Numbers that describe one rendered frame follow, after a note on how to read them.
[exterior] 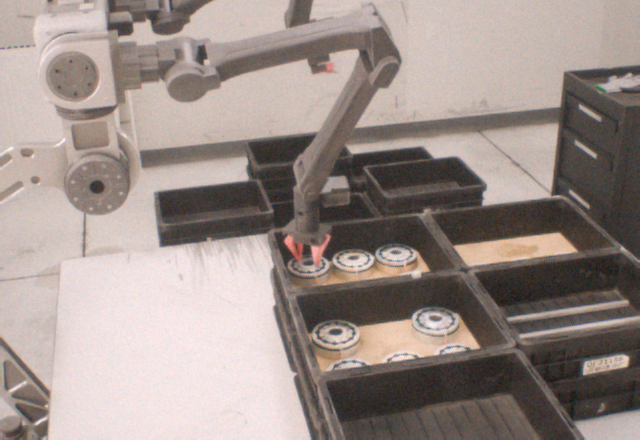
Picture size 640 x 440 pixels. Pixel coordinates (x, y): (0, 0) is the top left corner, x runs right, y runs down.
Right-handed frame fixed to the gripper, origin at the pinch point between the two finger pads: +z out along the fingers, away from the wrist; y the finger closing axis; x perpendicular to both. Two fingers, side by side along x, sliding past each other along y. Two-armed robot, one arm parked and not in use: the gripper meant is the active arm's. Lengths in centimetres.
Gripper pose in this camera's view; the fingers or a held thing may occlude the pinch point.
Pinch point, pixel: (308, 261)
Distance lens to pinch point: 202.0
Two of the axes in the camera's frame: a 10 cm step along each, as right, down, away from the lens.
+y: -9.0, -1.8, 3.9
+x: -4.3, 4.1, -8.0
